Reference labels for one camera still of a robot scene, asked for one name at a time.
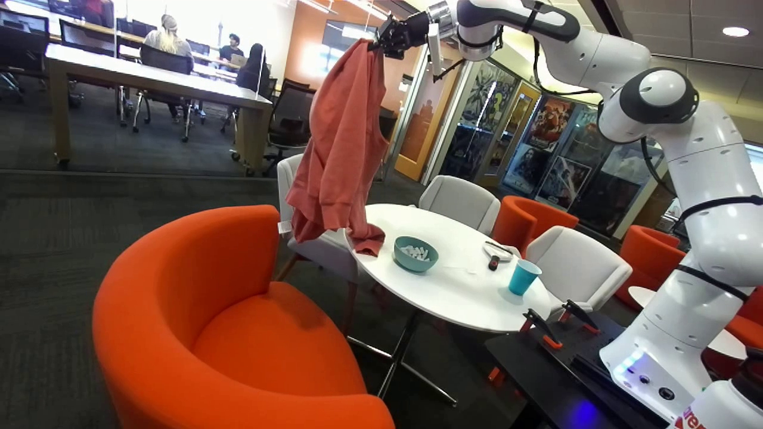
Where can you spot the long wooden table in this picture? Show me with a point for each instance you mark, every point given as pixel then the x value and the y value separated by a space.
pixel 158 80

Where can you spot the rust red sweatshirt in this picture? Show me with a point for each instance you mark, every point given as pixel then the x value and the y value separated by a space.
pixel 340 144

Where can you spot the black mesh office chair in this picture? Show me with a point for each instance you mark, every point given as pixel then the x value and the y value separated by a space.
pixel 282 121

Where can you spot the person in grey top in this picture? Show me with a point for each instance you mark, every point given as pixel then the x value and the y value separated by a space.
pixel 166 38

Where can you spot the black robot stand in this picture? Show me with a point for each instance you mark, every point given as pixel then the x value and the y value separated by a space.
pixel 548 389

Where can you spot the orange black clamp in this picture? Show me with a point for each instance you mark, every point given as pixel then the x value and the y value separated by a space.
pixel 580 316
pixel 544 329

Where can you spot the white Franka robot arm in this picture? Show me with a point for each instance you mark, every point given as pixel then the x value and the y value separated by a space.
pixel 705 158

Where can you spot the wall mounted tv screen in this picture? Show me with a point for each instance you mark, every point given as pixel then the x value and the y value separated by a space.
pixel 340 38

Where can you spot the orange tub chair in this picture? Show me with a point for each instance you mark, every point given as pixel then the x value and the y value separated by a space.
pixel 197 264
pixel 650 253
pixel 528 219
pixel 749 324

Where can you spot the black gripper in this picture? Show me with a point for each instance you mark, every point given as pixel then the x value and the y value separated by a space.
pixel 408 34

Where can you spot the seated person dark top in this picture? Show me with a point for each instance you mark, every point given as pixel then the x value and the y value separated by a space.
pixel 231 49

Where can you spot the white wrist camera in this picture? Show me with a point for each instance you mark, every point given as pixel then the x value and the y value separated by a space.
pixel 433 49

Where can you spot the red wall poster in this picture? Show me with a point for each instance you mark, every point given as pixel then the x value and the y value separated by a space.
pixel 548 123

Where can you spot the person in red top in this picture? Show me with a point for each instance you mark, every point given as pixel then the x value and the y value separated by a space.
pixel 93 8

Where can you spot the blue plastic cup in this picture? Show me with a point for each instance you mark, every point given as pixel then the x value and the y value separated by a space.
pixel 523 281

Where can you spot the light grey armchair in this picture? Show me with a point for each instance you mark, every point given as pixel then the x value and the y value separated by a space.
pixel 575 265
pixel 460 200
pixel 318 253

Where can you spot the dark haired person in black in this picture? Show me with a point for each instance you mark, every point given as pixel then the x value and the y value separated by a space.
pixel 252 69

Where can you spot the round ceiling light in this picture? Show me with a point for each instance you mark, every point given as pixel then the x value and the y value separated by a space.
pixel 735 33

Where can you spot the orange wooden door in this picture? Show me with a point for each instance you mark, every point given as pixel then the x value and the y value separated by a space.
pixel 424 128

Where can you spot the teal bowl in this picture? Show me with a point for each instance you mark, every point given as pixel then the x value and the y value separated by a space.
pixel 416 256

